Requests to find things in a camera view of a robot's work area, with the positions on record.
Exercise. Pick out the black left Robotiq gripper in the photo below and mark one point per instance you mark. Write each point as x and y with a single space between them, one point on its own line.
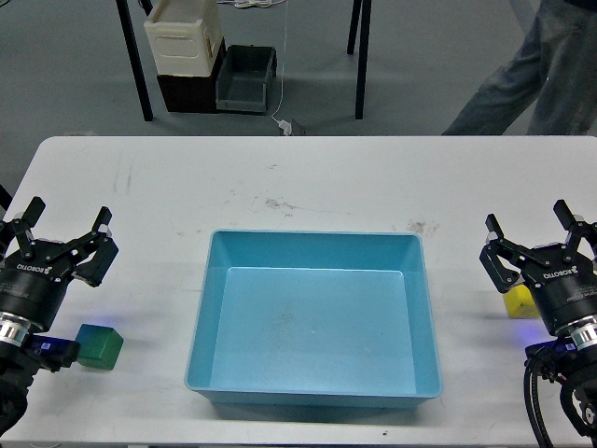
34 280

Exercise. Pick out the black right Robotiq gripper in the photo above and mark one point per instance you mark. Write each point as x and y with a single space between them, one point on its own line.
562 283

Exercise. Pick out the yellow cube block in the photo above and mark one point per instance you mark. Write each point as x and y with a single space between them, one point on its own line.
520 304

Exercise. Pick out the green cube block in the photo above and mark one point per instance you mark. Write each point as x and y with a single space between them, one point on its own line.
99 347

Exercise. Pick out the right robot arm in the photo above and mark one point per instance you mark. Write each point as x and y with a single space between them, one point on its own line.
568 360

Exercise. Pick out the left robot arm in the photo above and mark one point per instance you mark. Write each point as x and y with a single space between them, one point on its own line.
24 352

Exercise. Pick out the light blue plastic box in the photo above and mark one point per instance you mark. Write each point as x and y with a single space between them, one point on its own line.
315 319

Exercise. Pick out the dark brown crate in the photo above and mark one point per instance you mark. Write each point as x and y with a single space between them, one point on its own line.
192 94

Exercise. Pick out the person legs in jeans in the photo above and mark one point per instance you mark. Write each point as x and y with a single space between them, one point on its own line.
554 68

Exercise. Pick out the cream plastic crate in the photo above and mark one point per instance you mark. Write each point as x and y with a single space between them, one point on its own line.
184 36

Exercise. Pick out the grey plastic bin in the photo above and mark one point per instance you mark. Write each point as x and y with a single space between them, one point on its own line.
244 79

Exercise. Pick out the black table leg left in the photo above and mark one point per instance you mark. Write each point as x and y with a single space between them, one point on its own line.
125 19

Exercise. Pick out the black table leg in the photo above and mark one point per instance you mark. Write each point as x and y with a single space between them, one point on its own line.
125 19
358 38

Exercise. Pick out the white power adapter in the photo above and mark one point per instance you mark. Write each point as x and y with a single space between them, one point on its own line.
285 127

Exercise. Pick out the black table leg right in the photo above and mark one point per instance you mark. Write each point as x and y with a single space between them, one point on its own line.
358 38

